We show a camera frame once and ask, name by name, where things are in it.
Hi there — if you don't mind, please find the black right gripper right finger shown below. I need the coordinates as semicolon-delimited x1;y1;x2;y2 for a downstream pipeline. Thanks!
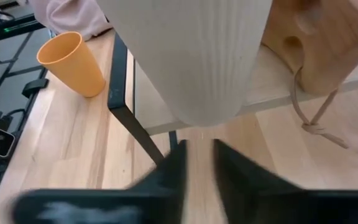
212;138;307;224

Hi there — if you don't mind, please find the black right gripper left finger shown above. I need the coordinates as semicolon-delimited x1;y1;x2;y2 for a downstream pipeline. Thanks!
126;139;188;224

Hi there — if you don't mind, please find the beige ribbed cup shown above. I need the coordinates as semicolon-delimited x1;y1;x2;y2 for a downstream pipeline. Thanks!
96;0;273;128

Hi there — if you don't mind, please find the orange plastic cup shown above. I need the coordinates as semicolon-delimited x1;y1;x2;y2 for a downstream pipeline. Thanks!
36;30;107;99

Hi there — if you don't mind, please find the wooden cup with handle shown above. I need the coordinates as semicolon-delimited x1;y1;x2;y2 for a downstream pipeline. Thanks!
260;0;358;151

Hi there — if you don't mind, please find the pink cloth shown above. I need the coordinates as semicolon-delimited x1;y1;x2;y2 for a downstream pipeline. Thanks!
29;0;114;42

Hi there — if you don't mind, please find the wooden shelf with black frame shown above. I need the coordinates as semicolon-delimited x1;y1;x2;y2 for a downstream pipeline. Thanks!
106;32;358;166

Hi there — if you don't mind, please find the black frame clamp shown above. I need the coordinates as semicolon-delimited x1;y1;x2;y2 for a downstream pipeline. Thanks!
21;78;50;99

